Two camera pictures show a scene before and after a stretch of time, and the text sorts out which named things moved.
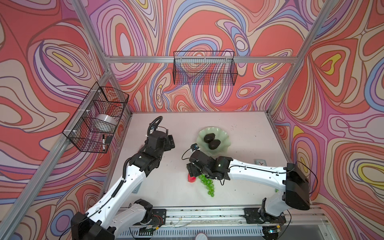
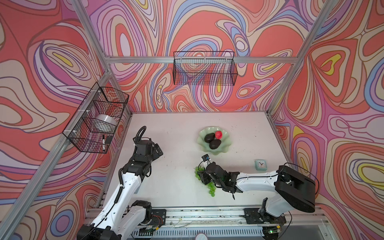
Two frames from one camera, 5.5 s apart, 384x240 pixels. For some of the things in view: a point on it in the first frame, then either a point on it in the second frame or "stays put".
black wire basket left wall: (95, 124) stays put
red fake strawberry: (191, 179) -> (218, 134)
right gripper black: (191, 170) -> (203, 176)
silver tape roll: (107, 118) stays put
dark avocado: (214, 144) stays put
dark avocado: (209, 137) stays put
